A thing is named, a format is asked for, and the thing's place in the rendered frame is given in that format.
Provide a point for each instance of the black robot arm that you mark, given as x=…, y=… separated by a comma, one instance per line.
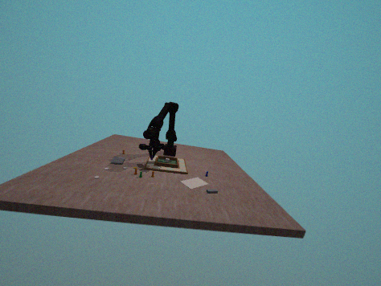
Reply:
x=157, y=123

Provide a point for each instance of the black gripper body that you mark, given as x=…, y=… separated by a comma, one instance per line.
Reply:
x=145, y=147

